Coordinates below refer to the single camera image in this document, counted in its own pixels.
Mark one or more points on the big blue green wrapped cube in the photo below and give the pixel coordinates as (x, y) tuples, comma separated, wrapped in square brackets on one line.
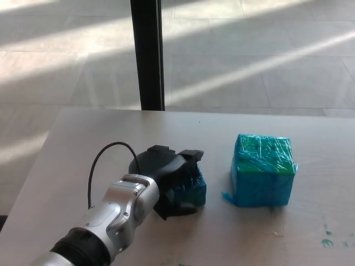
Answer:
[(263, 191)]

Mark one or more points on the black window frame post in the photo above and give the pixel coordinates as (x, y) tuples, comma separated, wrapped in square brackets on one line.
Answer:
[(147, 55)]

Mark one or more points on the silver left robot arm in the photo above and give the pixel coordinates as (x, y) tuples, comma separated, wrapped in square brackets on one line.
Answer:
[(116, 213)]

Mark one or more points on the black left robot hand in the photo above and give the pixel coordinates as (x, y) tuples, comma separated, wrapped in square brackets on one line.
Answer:
[(163, 166)]

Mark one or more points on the small blue cube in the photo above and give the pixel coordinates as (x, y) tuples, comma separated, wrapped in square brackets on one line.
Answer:
[(194, 191)]

